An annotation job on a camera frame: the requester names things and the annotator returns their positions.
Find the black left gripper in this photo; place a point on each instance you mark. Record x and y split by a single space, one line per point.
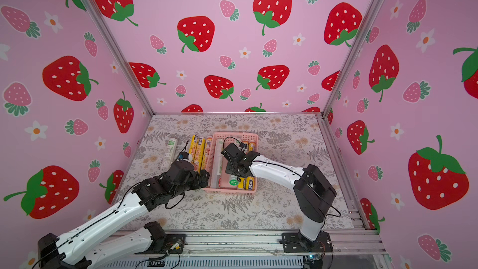
198 184

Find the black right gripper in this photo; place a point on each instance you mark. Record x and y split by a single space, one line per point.
231 156

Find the yellow plastic wrap roll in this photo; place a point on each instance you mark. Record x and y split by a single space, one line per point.
193 148
241 183
207 146
250 181
199 154

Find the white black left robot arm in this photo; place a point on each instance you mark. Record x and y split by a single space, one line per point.
87 247

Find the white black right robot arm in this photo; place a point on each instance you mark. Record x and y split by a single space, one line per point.
314 193

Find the pink plastic basket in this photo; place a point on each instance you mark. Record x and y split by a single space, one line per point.
228 137

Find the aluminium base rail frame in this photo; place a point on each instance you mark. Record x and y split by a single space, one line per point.
262 249

